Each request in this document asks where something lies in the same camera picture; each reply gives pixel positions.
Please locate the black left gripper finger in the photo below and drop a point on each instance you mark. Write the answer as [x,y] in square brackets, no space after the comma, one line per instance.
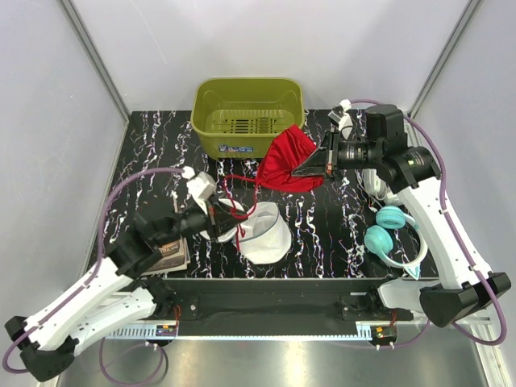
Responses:
[225,224]
[228,207]

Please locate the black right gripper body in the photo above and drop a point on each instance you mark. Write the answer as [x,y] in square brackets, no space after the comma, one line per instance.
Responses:
[334,153]

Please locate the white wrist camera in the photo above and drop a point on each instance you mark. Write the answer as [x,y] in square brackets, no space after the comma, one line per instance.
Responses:
[340,116]
[201,186]

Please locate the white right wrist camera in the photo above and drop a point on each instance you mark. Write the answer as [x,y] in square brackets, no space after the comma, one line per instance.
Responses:
[340,116]

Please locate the red bra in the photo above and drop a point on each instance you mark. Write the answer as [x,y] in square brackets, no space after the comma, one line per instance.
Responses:
[285,153]

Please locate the teal cat-ear headphones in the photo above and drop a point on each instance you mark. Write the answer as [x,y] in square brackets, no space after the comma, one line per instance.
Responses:
[379,239]

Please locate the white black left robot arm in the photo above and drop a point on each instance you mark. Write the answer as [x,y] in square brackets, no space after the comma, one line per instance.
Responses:
[114,292]

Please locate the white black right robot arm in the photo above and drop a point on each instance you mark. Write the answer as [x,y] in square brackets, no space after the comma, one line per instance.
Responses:
[417,175]

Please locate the olive green plastic basket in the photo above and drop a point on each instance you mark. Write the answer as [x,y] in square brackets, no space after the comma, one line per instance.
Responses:
[239,117]

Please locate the dark orange paperback book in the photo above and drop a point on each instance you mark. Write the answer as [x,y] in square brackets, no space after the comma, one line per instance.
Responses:
[175,258]

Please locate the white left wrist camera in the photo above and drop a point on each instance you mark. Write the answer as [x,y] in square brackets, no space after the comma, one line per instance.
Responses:
[201,186]

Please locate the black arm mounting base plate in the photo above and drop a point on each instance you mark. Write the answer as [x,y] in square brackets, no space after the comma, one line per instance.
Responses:
[321,309]

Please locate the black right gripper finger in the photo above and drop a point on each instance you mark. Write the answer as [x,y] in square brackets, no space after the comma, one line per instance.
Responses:
[314,166]
[323,144]

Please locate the white slotted cable duct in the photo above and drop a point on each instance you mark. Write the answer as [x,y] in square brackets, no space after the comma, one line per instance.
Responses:
[145,331]

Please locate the white mesh laundry bag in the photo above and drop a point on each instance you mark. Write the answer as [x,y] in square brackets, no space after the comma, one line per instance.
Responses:
[267,237]

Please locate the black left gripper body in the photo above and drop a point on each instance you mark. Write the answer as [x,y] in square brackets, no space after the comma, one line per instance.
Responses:
[211,221]

